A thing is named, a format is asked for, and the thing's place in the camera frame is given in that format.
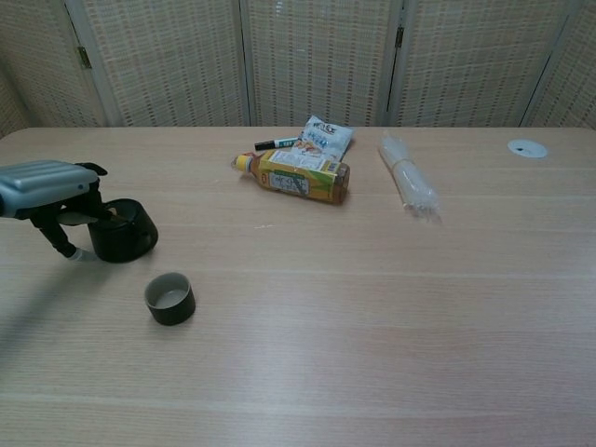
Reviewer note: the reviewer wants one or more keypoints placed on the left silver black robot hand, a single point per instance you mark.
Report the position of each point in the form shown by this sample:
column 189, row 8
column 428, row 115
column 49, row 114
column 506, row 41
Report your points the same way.
column 42, row 184

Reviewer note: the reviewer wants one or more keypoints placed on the dark green teapot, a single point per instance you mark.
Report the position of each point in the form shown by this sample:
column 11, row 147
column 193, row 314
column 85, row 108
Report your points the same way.
column 122, row 242

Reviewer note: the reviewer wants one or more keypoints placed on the dark green cup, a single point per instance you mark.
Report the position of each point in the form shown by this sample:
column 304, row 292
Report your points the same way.
column 174, row 312

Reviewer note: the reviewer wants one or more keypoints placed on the brass screen hinge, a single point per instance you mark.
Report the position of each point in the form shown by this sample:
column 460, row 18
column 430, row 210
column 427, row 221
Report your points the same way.
column 84, row 57

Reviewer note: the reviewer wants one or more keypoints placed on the black white marker pen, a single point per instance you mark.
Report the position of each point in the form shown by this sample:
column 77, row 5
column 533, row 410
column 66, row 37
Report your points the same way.
column 274, row 143

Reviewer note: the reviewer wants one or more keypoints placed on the yellow label tea bottle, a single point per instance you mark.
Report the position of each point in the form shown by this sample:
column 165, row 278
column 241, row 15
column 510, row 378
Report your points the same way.
column 298, row 179

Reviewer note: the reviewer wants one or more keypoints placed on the white snack bag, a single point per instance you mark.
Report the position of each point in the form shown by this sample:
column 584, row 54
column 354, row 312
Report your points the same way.
column 326, row 137

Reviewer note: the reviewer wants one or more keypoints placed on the woven folding screen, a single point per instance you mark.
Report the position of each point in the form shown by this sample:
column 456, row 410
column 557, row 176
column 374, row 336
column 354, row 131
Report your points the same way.
column 316, row 60

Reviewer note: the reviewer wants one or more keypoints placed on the dark screen hinge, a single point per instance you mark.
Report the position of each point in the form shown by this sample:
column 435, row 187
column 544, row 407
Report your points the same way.
column 399, row 37

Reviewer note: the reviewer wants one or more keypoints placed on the white round sticker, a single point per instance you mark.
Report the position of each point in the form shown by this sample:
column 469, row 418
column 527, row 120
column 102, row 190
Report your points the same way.
column 527, row 149

